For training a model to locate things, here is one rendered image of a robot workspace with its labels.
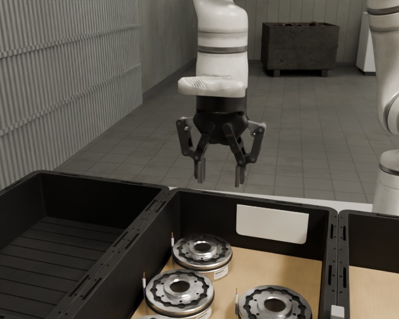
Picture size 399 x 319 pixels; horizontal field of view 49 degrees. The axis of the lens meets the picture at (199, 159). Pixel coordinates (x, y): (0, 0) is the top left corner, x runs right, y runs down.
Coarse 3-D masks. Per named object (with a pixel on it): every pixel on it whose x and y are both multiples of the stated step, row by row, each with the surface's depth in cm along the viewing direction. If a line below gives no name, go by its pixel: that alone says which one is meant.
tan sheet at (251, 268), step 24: (168, 264) 76; (240, 264) 76; (264, 264) 76; (288, 264) 76; (312, 264) 76; (216, 288) 70; (240, 288) 70; (288, 288) 70; (312, 288) 70; (144, 312) 65; (216, 312) 65; (312, 312) 65
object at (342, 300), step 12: (360, 216) 72; (372, 216) 72; (384, 216) 72; (396, 216) 72; (348, 252) 62; (348, 264) 59; (348, 276) 57; (348, 288) 54; (336, 300) 53; (348, 300) 52; (348, 312) 50
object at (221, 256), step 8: (184, 240) 78; (192, 240) 78; (216, 240) 78; (224, 240) 78; (176, 248) 75; (184, 248) 75; (224, 248) 76; (176, 256) 73; (184, 256) 73; (192, 256) 73; (208, 256) 73; (216, 256) 73; (224, 256) 73; (184, 264) 71; (192, 264) 71; (200, 264) 71; (208, 264) 71; (216, 264) 71
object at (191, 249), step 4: (196, 240) 77; (200, 240) 77; (204, 240) 77; (208, 240) 77; (192, 244) 75; (196, 244) 76; (200, 244) 76; (204, 244) 76; (208, 244) 76; (212, 244) 75; (188, 248) 75; (192, 248) 74; (212, 248) 74; (216, 248) 74; (192, 252) 73; (196, 252) 73; (200, 252) 73; (204, 252) 73; (208, 252) 73; (212, 252) 73; (200, 256) 73; (204, 256) 73
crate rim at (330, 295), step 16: (176, 192) 80; (192, 192) 80; (208, 192) 80; (160, 208) 74; (304, 208) 75; (320, 208) 74; (144, 224) 69; (336, 224) 69; (128, 240) 65; (336, 240) 65; (336, 256) 61; (112, 272) 58; (336, 272) 57; (96, 288) 54; (336, 288) 54; (80, 304) 52
